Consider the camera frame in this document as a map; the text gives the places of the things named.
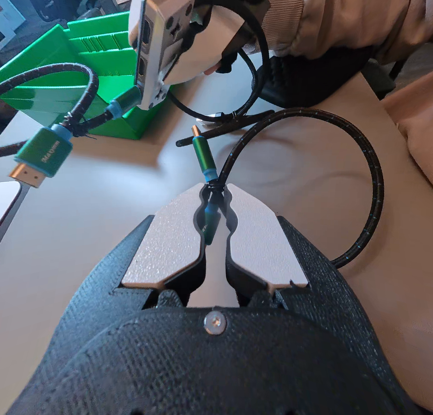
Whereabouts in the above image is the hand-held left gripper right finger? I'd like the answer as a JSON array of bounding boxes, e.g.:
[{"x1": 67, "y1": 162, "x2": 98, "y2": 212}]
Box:
[{"x1": 224, "y1": 183, "x2": 310, "y2": 304}]

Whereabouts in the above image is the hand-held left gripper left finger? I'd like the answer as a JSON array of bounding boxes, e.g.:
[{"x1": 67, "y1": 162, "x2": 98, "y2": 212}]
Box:
[{"x1": 120, "y1": 183, "x2": 207, "y2": 306}]

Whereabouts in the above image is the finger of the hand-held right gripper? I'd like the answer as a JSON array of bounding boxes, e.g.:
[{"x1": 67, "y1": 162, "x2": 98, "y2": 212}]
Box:
[
  {"x1": 127, "y1": 0, "x2": 147, "y2": 54},
  {"x1": 162, "y1": 4, "x2": 246, "y2": 85}
]

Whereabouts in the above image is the silver usb hub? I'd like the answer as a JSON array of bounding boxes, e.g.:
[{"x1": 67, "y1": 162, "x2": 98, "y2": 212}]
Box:
[{"x1": 134, "y1": 0, "x2": 197, "y2": 111}]

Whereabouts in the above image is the black braided hub cable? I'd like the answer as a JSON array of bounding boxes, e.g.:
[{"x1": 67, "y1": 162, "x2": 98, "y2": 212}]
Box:
[{"x1": 167, "y1": 0, "x2": 276, "y2": 148}]

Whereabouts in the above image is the green plastic bin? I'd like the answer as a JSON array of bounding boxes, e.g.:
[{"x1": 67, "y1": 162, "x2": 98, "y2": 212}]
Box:
[{"x1": 0, "y1": 11, "x2": 176, "y2": 141}]

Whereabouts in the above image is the green-plug hdmi cable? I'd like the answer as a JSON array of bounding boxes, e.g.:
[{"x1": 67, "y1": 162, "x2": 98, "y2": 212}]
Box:
[
  {"x1": 0, "y1": 62, "x2": 143, "y2": 189},
  {"x1": 190, "y1": 108, "x2": 384, "y2": 268}
]

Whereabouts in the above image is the person's right forearm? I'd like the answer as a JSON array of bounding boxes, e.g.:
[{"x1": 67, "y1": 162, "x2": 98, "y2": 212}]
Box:
[{"x1": 262, "y1": 0, "x2": 433, "y2": 65}]

